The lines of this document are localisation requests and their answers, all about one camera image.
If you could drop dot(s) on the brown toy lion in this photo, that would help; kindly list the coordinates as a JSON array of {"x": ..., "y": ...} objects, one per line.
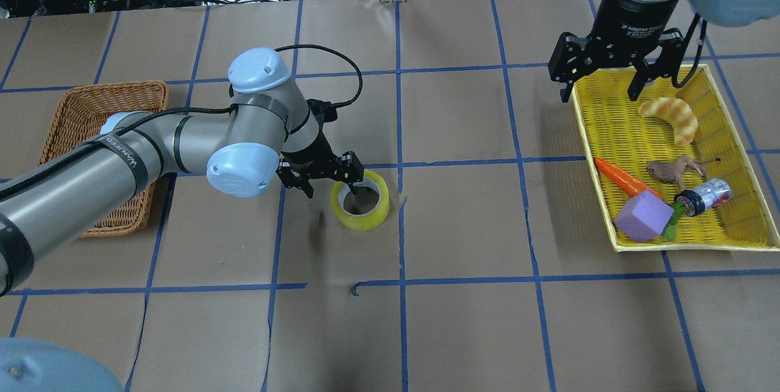
[{"x": 673, "y": 172}]

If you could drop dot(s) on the brown wicker basket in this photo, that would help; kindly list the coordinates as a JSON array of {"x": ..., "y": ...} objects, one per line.
[{"x": 80, "y": 115}]

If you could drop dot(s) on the yellow tape roll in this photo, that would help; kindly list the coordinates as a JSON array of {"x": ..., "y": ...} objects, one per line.
[{"x": 366, "y": 221}]

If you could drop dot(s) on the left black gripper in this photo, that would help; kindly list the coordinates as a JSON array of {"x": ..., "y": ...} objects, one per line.
[{"x": 308, "y": 160}]

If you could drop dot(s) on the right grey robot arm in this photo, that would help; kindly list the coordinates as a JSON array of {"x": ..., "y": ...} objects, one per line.
[{"x": 691, "y": 15}]

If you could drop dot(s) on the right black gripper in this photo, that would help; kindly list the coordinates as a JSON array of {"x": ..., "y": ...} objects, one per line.
[{"x": 634, "y": 21}]

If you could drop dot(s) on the small silver can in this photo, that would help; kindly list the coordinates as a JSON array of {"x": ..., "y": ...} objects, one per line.
[{"x": 696, "y": 201}]

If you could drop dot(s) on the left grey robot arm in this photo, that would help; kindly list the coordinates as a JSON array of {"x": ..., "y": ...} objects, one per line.
[{"x": 268, "y": 130}]

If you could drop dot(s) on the purple foam cube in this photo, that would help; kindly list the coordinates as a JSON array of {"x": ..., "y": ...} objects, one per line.
[{"x": 643, "y": 217}]

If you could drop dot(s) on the toy carrot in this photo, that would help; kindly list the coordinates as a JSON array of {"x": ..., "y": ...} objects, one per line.
[{"x": 629, "y": 184}]

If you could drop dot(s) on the toy croissant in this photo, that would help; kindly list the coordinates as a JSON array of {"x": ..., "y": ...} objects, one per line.
[{"x": 677, "y": 113}]

